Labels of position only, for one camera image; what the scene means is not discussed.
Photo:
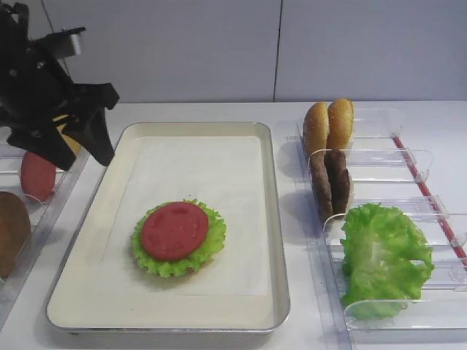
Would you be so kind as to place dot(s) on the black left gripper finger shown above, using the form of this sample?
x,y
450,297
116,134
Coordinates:
x,y
44,142
90,131

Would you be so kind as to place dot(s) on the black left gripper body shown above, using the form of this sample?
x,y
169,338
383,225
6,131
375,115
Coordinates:
x,y
35,87

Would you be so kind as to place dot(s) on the yellow cheese slice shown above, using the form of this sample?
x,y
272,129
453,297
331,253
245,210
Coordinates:
x,y
60,123

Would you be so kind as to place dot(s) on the red tomato slice in rack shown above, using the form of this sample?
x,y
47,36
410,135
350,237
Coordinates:
x,y
37,177

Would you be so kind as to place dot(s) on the red tomato slice on tray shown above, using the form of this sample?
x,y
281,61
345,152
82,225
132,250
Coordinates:
x,y
174,231

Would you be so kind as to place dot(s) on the lettuce leaf on tray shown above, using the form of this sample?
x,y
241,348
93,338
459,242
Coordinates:
x,y
214,243

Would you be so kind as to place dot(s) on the brown meat patty front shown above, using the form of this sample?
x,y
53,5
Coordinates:
x,y
322,188

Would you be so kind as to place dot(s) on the brown meat patty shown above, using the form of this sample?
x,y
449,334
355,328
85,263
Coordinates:
x,y
339,180
322,188

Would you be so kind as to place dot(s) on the brown meat patty rear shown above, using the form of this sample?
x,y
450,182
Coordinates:
x,y
339,180

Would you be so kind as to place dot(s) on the green lettuce leaf in rack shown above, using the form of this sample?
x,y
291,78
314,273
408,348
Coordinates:
x,y
387,260

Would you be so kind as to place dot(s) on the clear acrylic left rack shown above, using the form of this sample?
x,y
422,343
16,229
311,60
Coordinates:
x,y
42,215

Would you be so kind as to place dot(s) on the brown bun in left rack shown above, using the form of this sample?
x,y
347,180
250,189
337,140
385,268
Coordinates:
x,y
15,229

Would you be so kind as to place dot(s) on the white metal tray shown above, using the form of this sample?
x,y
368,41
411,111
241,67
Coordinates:
x,y
76,305

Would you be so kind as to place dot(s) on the white tray liner paper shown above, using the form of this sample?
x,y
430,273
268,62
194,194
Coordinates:
x,y
224,176

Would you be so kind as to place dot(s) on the burger bun half left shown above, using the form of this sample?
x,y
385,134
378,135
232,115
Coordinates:
x,y
316,127

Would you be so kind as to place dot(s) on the burger bun half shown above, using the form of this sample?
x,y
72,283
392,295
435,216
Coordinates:
x,y
341,114
316,127

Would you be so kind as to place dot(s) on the burger bun half right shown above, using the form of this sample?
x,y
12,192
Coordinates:
x,y
341,114

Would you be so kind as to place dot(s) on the clear acrylic food rack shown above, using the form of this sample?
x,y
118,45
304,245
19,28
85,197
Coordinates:
x,y
384,171

